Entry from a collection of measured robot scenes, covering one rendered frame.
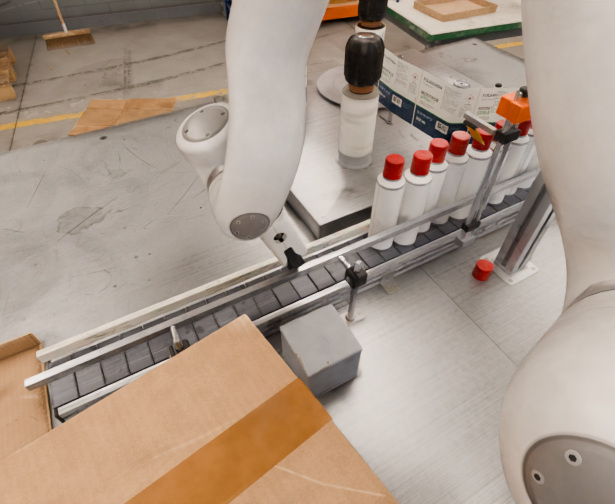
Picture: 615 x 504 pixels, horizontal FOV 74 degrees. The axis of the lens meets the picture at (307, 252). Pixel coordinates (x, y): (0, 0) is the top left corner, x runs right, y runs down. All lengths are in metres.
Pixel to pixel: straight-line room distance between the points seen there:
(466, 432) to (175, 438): 0.48
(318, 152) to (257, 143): 0.69
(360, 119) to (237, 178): 0.58
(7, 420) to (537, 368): 0.76
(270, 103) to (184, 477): 0.34
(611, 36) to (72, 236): 1.00
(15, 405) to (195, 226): 0.47
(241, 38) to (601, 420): 0.40
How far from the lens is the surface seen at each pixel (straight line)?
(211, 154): 0.49
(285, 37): 0.44
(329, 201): 0.94
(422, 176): 0.76
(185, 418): 0.41
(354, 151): 1.02
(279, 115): 0.43
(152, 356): 0.74
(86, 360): 0.67
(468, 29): 2.29
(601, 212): 0.30
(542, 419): 0.25
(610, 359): 0.25
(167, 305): 0.74
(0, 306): 1.00
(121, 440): 0.42
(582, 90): 0.27
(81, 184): 1.22
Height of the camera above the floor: 1.49
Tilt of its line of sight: 47 degrees down
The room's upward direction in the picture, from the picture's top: straight up
